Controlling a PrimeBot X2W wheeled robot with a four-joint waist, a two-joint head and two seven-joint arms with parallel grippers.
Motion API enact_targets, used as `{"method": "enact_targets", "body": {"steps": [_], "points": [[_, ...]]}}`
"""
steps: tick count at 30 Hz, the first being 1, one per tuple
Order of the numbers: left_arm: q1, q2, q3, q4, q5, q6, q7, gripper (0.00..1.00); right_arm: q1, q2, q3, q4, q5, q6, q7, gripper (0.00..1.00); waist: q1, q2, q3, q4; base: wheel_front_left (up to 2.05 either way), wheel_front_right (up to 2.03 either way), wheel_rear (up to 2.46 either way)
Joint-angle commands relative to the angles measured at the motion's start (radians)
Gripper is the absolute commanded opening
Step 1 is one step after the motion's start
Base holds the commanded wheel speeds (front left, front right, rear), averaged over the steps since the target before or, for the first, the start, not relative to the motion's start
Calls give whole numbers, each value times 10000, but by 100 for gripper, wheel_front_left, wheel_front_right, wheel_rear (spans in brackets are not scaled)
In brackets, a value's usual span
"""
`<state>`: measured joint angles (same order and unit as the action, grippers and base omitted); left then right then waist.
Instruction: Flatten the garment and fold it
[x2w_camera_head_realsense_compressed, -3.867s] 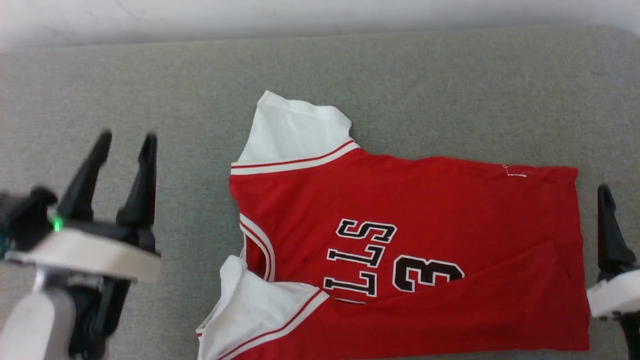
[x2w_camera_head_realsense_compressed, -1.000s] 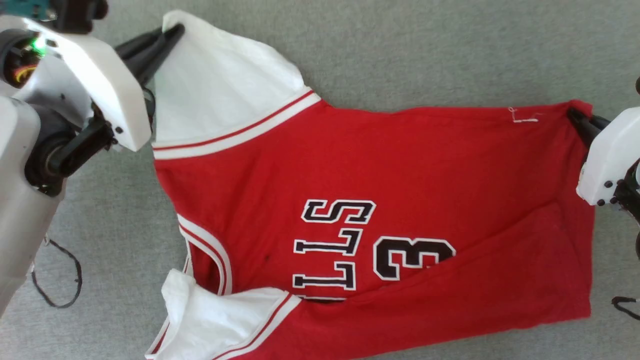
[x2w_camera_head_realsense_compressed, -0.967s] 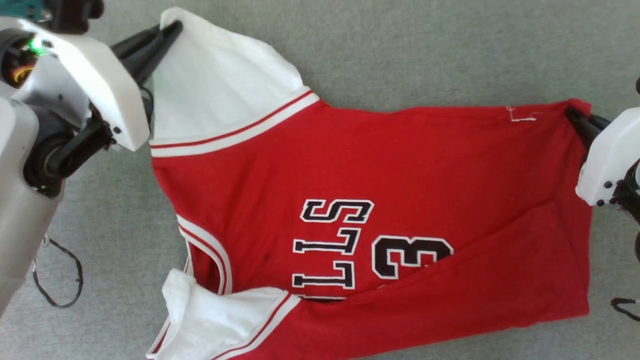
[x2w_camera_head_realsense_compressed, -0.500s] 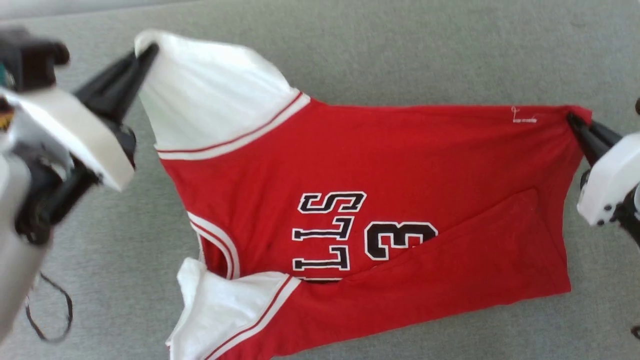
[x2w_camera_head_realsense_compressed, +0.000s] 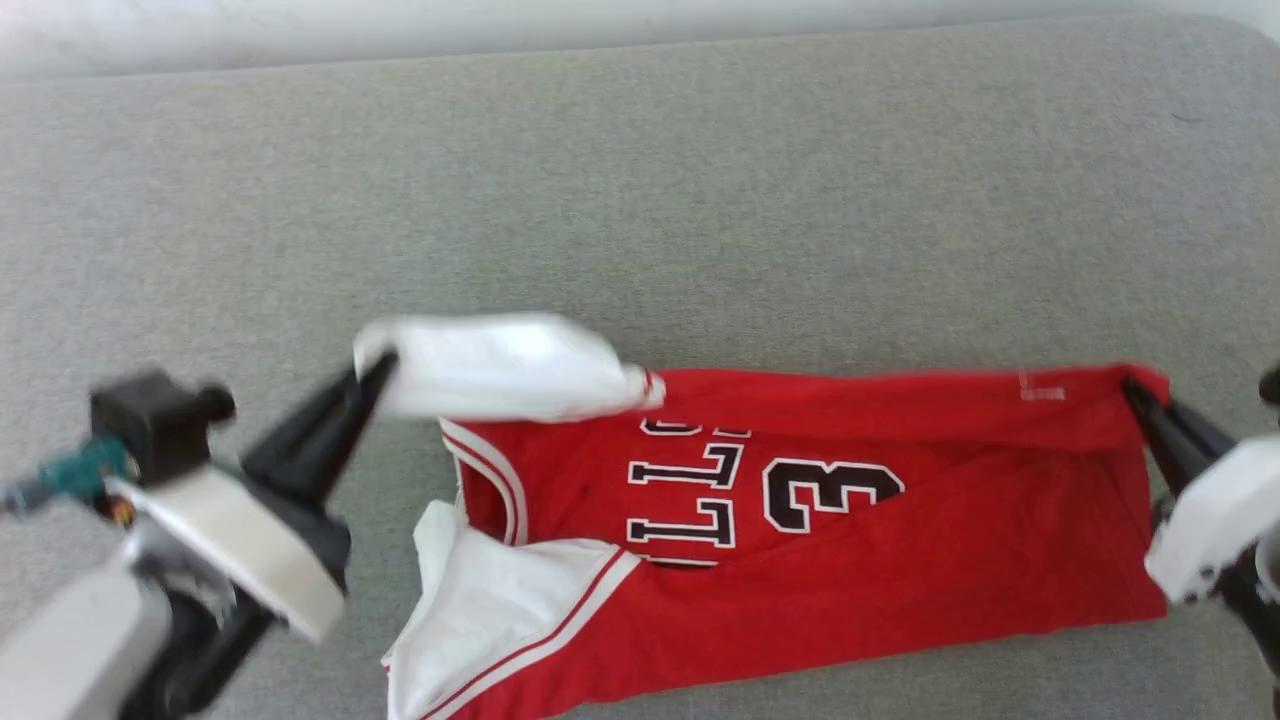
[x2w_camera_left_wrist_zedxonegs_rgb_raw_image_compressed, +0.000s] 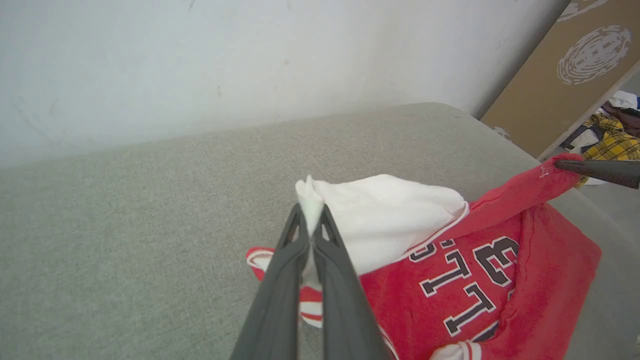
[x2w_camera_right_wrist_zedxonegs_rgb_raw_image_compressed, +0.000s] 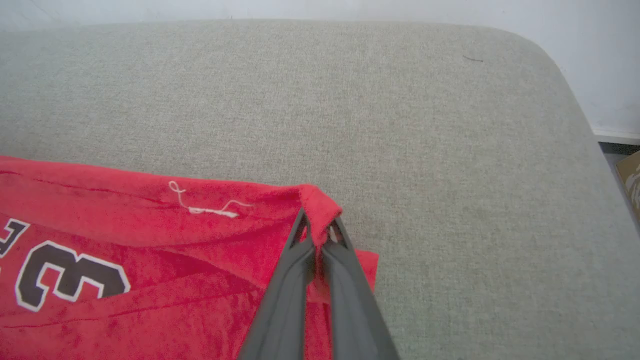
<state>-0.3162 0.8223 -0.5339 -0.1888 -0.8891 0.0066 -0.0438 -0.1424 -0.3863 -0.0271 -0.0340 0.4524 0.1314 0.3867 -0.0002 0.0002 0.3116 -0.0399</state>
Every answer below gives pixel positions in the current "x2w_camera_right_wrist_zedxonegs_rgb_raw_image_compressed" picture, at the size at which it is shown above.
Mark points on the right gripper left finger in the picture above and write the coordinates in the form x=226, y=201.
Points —
x=285, y=310

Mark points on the white loose thread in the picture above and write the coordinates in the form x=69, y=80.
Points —
x=212, y=212

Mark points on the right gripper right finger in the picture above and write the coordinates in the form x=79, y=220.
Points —
x=355, y=320

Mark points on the brown cardboard box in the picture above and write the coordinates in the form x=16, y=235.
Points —
x=632, y=180

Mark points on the small dark thread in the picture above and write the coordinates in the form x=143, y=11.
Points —
x=472, y=59

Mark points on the red sports jersey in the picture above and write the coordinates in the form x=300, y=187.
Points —
x=150, y=240

